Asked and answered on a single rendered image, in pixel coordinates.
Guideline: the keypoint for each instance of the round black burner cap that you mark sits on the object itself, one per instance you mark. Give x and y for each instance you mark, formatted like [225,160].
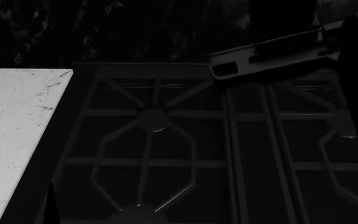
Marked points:
[153,119]
[137,215]
[348,123]

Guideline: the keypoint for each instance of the black cast iron stove grate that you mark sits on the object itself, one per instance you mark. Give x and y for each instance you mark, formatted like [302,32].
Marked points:
[331,165]
[148,161]

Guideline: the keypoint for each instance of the black gas cooktop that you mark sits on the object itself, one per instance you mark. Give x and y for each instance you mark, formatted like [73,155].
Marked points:
[247,163]

